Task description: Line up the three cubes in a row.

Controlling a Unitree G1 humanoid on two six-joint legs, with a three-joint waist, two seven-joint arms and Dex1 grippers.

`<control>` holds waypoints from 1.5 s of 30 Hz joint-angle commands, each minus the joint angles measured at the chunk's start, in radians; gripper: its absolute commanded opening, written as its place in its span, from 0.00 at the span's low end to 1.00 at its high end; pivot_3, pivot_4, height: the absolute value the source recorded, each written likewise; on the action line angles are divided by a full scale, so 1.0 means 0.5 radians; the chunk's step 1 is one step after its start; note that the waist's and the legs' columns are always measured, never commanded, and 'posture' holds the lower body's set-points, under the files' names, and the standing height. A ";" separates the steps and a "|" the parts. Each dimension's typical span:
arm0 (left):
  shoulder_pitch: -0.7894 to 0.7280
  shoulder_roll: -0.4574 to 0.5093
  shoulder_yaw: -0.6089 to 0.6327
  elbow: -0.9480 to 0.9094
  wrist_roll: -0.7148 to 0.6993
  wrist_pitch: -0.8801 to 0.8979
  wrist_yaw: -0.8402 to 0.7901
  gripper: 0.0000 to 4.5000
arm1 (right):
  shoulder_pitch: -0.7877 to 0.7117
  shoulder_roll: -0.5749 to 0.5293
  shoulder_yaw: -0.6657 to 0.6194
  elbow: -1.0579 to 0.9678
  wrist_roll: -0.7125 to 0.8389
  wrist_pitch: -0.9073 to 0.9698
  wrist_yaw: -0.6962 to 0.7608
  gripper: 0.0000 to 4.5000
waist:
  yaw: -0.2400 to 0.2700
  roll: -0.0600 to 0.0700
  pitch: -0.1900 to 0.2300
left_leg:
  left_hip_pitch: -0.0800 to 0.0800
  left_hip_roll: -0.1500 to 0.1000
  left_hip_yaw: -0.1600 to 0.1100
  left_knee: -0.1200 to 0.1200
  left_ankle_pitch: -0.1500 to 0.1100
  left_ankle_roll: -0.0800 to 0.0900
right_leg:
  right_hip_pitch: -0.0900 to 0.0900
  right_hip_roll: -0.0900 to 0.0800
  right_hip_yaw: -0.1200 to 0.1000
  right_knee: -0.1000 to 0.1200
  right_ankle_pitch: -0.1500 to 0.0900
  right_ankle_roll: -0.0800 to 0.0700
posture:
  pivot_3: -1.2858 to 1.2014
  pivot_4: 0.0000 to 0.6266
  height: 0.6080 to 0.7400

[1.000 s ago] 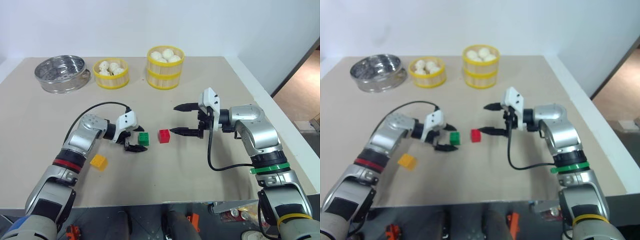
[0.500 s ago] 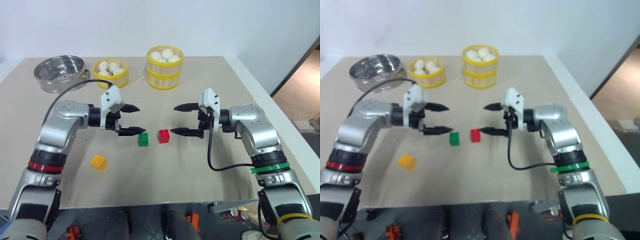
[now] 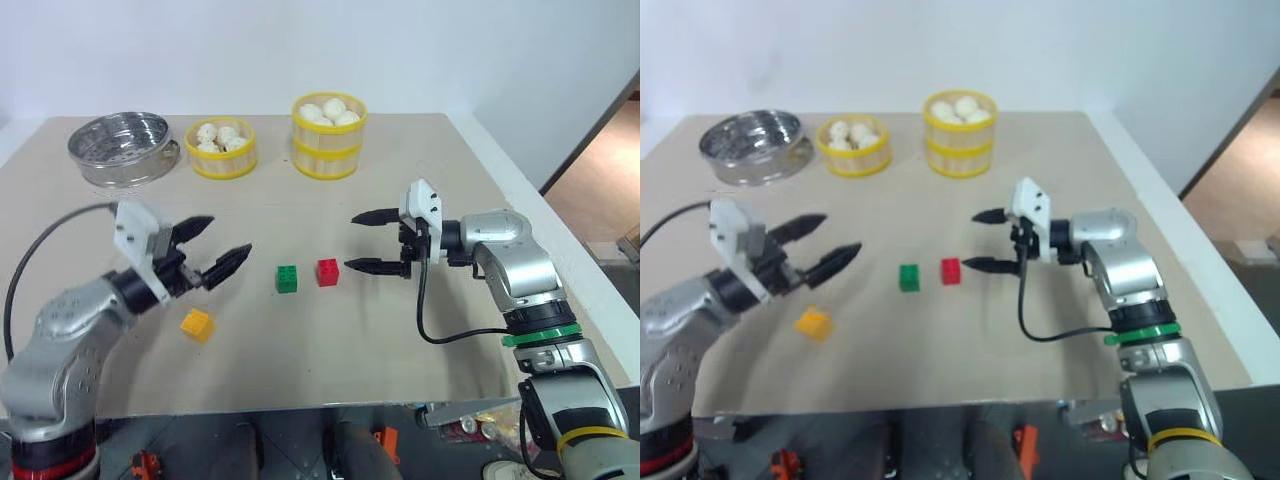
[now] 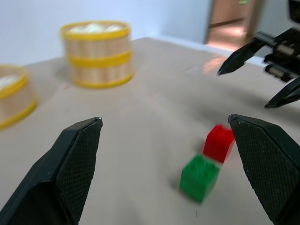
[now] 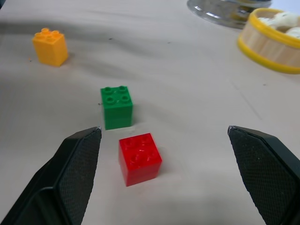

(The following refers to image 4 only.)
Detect brown wooden door frame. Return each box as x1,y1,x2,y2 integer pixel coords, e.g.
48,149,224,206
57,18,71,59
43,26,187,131
204,0,267,51

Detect green toy brick cube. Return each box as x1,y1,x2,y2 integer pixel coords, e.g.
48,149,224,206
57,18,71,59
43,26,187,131
179,153,222,203

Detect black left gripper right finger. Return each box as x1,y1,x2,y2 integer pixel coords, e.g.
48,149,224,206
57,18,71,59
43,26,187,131
228,113,300,225

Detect tall bamboo steamer yellow rims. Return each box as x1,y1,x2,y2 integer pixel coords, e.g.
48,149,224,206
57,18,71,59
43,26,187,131
59,20,135,89

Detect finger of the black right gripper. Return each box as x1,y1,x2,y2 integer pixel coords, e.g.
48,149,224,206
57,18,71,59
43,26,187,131
264,76,300,109
217,41,267,76

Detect short bamboo steamer yellow rims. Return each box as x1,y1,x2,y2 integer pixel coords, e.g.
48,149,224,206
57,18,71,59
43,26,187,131
0,64,38,130

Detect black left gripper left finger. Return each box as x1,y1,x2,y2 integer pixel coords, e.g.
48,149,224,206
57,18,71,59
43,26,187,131
0,116,103,225

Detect red toy brick cube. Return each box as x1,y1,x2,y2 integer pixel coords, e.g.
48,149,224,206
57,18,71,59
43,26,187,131
202,124,235,165

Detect white steamed bun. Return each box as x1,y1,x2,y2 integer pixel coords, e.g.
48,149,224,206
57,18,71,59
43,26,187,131
83,22,105,33
0,75,19,90
104,24,123,32

